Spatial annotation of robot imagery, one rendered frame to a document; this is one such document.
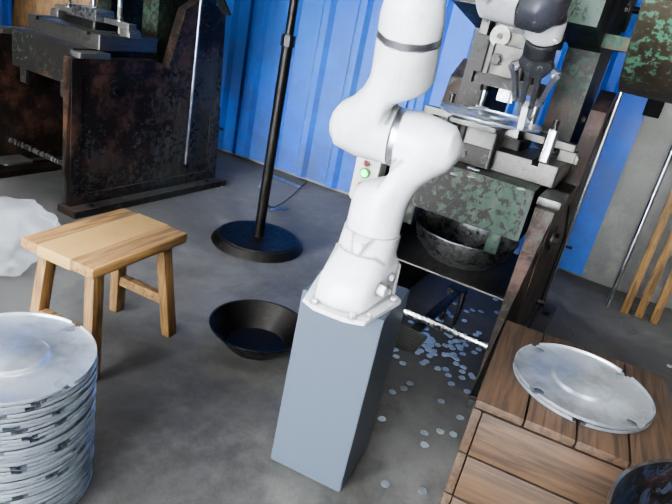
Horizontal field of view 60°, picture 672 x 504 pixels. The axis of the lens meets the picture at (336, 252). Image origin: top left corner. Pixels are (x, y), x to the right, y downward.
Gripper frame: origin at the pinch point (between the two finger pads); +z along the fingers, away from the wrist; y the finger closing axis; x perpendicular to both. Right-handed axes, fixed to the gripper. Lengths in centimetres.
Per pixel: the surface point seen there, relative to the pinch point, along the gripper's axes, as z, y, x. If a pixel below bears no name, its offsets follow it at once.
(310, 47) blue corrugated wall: 66, -141, 122
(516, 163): 15.2, 1.0, 0.6
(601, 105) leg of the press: 18, 15, 47
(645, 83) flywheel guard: -10.9, 24.6, 9.4
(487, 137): 9.4, -8.2, 0.3
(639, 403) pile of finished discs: 26, 46, -53
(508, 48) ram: -8.9, -10.9, 16.1
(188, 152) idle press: 86, -159, 33
